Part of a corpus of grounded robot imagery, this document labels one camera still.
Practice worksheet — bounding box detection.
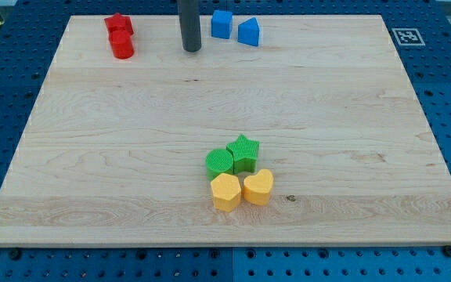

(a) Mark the green star block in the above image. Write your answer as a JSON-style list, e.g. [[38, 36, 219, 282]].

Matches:
[[226, 134, 260, 174]]

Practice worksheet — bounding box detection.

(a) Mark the red star block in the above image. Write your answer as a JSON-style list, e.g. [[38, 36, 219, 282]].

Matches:
[[104, 13, 134, 35]]

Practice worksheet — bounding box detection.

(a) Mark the green cylinder block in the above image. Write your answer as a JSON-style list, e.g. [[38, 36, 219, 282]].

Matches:
[[205, 149, 234, 181]]

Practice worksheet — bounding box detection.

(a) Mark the yellow hexagon block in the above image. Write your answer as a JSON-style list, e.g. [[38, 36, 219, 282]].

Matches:
[[211, 173, 242, 212]]

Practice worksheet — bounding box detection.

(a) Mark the yellow heart block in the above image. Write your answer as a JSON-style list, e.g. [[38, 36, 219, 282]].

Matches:
[[243, 169, 274, 206]]

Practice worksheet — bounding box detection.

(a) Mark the blue triangular prism block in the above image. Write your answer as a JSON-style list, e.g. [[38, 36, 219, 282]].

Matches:
[[237, 17, 260, 47]]

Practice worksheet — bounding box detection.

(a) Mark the light wooden board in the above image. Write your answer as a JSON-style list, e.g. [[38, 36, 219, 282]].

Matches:
[[0, 15, 451, 248]]

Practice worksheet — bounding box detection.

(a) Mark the blue cube block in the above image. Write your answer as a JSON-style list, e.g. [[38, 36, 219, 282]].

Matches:
[[211, 10, 233, 39]]

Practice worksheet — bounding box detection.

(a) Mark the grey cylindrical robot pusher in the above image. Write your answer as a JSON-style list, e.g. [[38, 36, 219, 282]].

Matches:
[[177, 0, 201, 52]]

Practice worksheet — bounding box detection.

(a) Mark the red cylinder block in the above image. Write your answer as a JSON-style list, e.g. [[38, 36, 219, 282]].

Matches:
[[108, 30, 135, 60]]

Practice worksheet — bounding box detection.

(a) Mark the white fiducial marker tag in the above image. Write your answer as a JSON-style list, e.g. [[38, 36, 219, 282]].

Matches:
[[391, 27, 425, 46]]

